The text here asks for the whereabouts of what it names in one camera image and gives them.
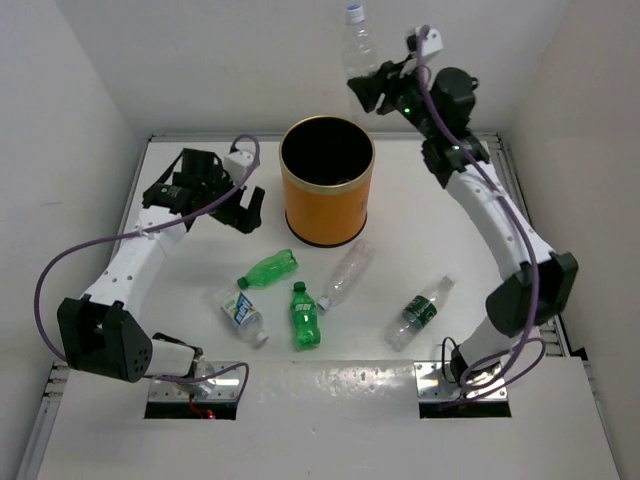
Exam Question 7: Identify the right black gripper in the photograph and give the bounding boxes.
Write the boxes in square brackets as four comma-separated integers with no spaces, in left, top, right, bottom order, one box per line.
[352,53,441,139]

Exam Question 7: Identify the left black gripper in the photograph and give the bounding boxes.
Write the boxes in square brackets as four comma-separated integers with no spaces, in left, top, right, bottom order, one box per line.
[198,164,262,233]

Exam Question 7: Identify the large clear crushed bottle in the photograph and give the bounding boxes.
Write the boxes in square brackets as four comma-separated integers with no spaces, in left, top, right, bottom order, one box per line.
[341,1,379,130]

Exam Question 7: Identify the green bottle sideways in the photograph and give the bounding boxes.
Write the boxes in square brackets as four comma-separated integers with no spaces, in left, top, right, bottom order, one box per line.
[236,249,298,290]

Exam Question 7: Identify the clear bottle dark green label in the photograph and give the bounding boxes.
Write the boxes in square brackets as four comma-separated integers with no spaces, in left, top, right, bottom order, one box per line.
[384,274,456,352]

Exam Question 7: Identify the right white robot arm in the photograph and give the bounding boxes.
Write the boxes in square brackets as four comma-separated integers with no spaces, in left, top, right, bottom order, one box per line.
[347,61,578,382]

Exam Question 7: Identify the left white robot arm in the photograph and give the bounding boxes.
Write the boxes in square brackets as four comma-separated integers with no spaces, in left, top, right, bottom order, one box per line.
[57,146,265,383]

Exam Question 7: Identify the orange cylindrical bin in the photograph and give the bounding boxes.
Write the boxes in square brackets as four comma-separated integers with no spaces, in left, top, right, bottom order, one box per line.
[279,115,375,248]

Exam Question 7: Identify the clear bottle white blue label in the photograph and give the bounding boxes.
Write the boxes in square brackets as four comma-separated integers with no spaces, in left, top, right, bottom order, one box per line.
[212,283,269,349]

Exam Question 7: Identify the green Sprite bottle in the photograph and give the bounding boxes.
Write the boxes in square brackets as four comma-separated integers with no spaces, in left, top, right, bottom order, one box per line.
[290,281,321,350]

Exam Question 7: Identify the clear ribbed bottle white cap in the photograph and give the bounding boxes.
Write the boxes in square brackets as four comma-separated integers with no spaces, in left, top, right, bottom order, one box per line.
[317,239,375,312]

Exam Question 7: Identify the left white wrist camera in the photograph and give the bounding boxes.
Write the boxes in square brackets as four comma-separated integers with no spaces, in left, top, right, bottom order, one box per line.
[222,150,254,183]

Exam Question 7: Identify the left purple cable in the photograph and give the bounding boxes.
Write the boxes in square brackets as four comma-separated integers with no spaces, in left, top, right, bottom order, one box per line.
[35,133,250,396]

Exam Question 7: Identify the purple cable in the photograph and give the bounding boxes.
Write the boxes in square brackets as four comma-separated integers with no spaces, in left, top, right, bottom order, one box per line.
[413,24,547,404]
[35,133,250,396]

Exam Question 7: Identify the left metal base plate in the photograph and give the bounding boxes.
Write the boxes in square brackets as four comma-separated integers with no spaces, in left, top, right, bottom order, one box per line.
[148,360,246,403]

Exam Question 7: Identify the metal base plate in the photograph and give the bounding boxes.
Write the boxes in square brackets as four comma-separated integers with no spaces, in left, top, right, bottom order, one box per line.
[148,360,246,403]
[414,361,508,404]

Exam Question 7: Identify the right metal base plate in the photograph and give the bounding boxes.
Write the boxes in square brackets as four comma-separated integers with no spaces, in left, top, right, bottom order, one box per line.
[414,361,508,404]

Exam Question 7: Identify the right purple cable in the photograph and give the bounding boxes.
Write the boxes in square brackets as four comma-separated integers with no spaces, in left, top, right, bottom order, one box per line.
[413,24,547,404]

